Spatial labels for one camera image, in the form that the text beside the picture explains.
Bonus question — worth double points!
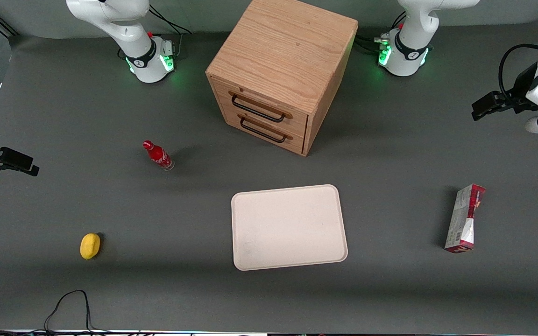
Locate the black base cables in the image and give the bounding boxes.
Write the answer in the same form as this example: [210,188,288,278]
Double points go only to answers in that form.
[148,4,193,59]
[356,12,407,54]

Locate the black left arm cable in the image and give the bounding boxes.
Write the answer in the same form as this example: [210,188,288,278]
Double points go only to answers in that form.
[498,44,538,101]

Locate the black drawer handle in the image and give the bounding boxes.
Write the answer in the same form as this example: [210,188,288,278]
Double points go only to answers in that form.
[228,91,293,123]
[237,113,294,143]

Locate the black right base cables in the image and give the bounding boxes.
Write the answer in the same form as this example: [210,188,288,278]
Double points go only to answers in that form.
[148,4,193,59]

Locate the yellow lemon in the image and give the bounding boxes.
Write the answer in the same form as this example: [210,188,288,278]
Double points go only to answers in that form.
[80,233,101,260]

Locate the wooden drawer cabinet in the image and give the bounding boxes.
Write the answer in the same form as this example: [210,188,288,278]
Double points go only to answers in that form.
[205,0,359,157]

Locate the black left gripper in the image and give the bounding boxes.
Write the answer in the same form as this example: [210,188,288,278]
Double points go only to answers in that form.
[472,62,538,121]

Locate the black left base cables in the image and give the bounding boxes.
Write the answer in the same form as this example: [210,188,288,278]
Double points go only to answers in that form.
[356,12,407,54]

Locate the red cookie box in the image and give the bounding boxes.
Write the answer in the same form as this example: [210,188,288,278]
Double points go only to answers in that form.
[444,183,487,254]

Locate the white rectangular tray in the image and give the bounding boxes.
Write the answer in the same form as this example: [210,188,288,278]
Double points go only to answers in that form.
[231,184,348,271]

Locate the black lower drawer handle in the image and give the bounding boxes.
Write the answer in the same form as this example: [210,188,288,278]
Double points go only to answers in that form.
[237,113,294,143]

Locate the black looped table cable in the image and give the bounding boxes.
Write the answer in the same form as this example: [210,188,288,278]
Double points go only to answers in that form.
[0,290,111,336]

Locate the black upper drawer handle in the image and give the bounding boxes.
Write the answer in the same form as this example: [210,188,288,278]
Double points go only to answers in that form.
[228,91,293,123]

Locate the red cola bottle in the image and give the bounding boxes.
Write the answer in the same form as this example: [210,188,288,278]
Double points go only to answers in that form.
[142,140,175,171]

